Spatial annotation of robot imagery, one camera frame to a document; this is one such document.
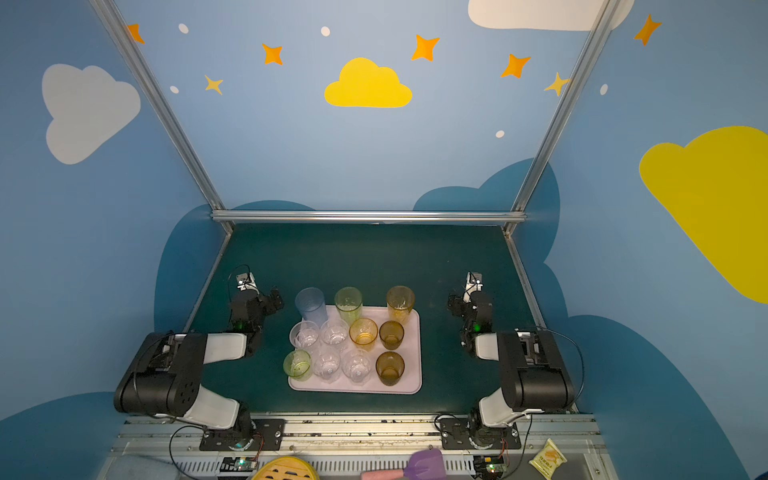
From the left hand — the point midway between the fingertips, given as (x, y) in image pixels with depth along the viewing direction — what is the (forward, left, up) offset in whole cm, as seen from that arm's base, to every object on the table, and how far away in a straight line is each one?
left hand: (265, 290), depth 94 cm
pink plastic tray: (-18, -36, -7) cm, 41 cm away
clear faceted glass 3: (-22, -31, -5) cm, 38 cm away
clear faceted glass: (-13, -14, -4) cm, 20 cm away
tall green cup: (-8, -28, +7) cm, 30 cm away
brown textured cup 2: (-22, -40, -5) cm, 46 cm away
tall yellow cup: (-6, -43, +5) cm, 44 cm away
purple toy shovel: (-44, -48, -7) cm, 66 cm away
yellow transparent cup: (-12, -32, -5) cm, 34 cm away
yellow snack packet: (-43, -79, -5) cm, 90 cm away
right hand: (+2, -66, +1) cm, 66 cm away
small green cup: (-21, -13, -6) cm, 26 cm away
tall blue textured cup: (-6, -16, +4) cm, 18 cm away
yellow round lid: (-46, -16, -4) cm, 49 cm away
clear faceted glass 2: (-21, -22, -6) cm, 31 cm away
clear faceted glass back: (-14, -24, -1) cm, 27 cm away
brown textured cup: (-12, -41, -5) cm, 43 cm away
